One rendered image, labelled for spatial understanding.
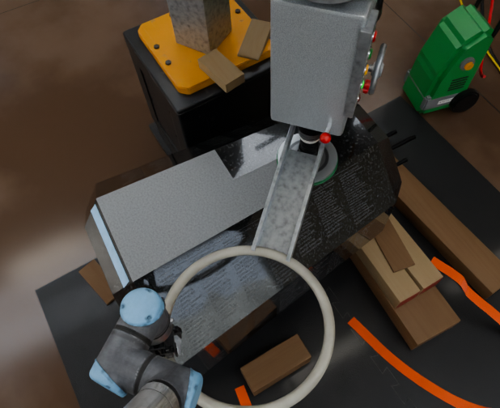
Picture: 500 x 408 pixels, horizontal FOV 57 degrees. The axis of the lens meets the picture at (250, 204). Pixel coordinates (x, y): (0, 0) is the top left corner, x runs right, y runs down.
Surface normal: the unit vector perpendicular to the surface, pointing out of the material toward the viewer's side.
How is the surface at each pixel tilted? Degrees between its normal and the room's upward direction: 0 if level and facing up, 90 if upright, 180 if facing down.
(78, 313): 0
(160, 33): 0
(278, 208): 15
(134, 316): 9
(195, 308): 45
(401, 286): 0
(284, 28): 90
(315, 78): 90
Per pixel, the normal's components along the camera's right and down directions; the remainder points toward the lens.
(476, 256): -0.04, -0.48
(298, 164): -0.12, -0.25
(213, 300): 0.34, 0.18
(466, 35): -0.57, -0.26
